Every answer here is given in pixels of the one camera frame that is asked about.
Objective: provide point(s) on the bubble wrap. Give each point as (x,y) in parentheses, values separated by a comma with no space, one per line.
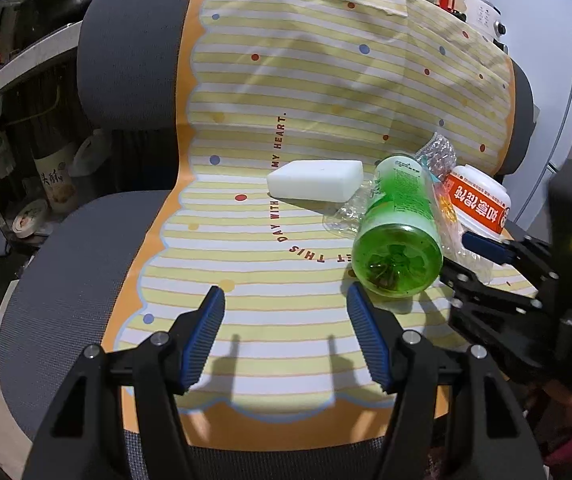
(435,155)

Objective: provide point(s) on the white rice cooker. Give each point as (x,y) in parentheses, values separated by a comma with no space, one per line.
(483,15)

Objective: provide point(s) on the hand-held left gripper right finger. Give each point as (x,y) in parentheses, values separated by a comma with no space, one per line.
(370,340)

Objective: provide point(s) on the white labelled jar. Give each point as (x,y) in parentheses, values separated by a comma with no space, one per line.
(56,180)

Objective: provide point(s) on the grey refrigerator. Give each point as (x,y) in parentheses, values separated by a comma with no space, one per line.
(550,60)

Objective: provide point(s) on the clear plastic packaging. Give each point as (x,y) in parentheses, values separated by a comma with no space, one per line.
(345,215)

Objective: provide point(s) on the orange white noodle cup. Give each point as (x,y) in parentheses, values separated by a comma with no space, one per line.
(475,200)

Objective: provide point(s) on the yellow striped dotted mat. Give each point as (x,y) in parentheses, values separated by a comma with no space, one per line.
(291,85)

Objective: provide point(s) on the grey fabric chair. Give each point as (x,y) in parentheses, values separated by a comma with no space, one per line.
(131,60)

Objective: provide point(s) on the curved metal shelf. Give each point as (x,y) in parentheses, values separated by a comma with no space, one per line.
(16,72)

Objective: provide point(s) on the white foam block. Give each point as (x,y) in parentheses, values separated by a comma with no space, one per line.
(316,180)

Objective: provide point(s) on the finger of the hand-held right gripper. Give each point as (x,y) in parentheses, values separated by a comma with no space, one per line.
(470,282)
(485,247)

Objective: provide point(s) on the green plastic bottle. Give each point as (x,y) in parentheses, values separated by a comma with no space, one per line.
(395,260)

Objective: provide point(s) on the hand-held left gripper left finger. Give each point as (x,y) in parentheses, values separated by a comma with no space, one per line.
(201,345)

